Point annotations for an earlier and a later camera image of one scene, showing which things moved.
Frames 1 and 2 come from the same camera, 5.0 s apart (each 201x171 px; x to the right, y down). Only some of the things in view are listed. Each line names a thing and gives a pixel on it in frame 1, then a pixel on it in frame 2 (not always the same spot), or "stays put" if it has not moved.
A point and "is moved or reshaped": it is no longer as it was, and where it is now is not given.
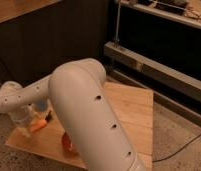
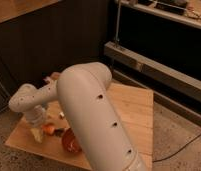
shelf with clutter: [192, 11] stays put
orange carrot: [40, 123] is moved or reshaped
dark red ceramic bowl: [68, 145] stays put
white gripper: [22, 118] → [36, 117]
